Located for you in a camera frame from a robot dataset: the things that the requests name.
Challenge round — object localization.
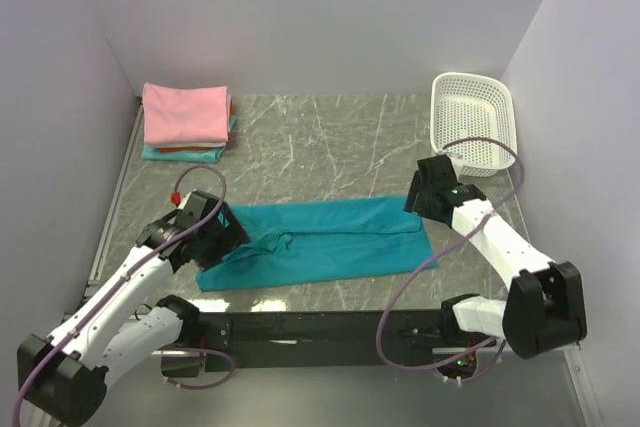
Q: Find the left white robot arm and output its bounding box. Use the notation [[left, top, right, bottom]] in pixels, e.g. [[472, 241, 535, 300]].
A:
[[12, 190, 249, 426]]

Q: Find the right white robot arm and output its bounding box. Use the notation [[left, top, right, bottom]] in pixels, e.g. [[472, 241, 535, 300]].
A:
[[404, 155, 587, 359]]

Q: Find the white perforated plastic basket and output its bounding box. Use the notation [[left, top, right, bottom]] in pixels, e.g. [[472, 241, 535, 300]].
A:
[[430, 72, 517, 177]]

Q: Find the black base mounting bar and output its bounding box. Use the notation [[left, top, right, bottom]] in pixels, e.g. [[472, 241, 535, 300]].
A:
[[167, 310, 486, 369]]

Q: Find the pink folded t-shirt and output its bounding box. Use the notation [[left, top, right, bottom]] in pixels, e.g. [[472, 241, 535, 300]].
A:
[[142, 83, 232, 148]]

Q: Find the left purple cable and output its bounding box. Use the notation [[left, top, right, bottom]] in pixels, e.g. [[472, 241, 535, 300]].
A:
[[10, 164, 229, 427]]

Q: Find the purple cable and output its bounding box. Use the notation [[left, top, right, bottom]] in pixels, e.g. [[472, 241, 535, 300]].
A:
[[10, 164, 229, 427], [376, 136, 526, 388]]

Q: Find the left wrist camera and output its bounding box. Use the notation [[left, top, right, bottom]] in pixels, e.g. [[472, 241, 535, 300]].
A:
[[170, 191, 191, 209]]

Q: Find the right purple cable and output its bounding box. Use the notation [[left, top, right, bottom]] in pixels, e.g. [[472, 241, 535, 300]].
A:
[[376, 136, 526, 388]]

